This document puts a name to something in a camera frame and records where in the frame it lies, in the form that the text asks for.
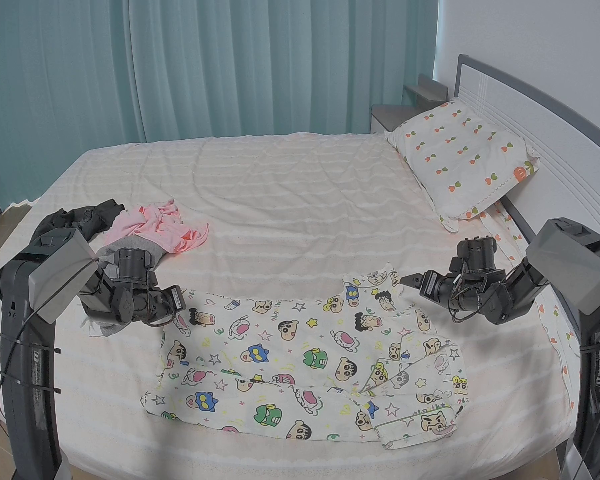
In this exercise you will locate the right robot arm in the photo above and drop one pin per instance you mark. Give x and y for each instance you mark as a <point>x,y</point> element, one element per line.
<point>595,368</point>

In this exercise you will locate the bed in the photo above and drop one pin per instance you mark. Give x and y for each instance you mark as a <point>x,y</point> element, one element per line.
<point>305,193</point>

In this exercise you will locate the black garment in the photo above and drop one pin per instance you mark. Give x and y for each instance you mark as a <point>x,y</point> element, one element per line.
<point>95,215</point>

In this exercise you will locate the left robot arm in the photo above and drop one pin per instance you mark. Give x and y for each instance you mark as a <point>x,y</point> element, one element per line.
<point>25,368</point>

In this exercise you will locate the pink garment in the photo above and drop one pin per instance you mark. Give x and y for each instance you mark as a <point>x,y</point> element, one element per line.
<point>150,228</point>

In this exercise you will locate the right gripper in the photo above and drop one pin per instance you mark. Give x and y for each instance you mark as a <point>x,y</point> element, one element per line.
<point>437,285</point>

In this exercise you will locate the white knitted garment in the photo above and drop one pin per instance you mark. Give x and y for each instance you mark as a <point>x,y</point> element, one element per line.
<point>102,329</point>

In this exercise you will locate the white printed pillow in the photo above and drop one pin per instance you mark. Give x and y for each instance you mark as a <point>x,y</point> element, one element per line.
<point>465,163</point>

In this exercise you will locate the white printed pyjama top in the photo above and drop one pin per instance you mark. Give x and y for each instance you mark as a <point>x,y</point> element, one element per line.
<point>305,358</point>

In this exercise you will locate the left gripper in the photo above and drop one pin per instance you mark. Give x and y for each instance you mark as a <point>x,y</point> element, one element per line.
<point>177,300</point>

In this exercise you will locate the grey bedside table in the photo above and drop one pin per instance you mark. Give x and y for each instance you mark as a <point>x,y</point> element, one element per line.
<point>387,118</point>

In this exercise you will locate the blue-green curtain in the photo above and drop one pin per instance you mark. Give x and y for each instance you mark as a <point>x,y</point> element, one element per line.
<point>280,43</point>
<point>55,68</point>

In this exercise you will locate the grey knitted garment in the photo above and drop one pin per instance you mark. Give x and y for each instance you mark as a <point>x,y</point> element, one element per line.
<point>105,255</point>

